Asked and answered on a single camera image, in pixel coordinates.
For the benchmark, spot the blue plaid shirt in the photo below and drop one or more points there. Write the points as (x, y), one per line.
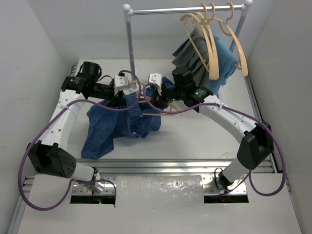
(106, 125)

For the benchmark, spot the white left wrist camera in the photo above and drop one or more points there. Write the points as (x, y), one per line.
(121, 84)

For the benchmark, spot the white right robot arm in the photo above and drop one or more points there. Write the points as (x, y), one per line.
(255, 142)

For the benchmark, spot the grey hanging garment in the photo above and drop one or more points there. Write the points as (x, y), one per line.
(186, 56)

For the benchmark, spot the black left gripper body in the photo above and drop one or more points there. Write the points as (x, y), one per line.
(117, 98)

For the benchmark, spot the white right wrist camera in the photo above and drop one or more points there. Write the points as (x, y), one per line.
(156, 80)

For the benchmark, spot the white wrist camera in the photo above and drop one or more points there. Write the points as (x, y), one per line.
(156, 80)
(121, 84)

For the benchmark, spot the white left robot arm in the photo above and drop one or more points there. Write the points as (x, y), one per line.
(48, 155)

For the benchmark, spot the metal clothes rack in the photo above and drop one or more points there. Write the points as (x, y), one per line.
(129, 12)

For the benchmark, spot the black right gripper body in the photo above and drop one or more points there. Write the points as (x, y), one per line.
(170, 94)

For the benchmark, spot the beige hanger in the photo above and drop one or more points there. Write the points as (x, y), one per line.
(241, 63)
(190, 22)
(212, 64)
(142, 84)

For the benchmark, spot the light blue hanging garment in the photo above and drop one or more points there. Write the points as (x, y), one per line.
(226, 63)

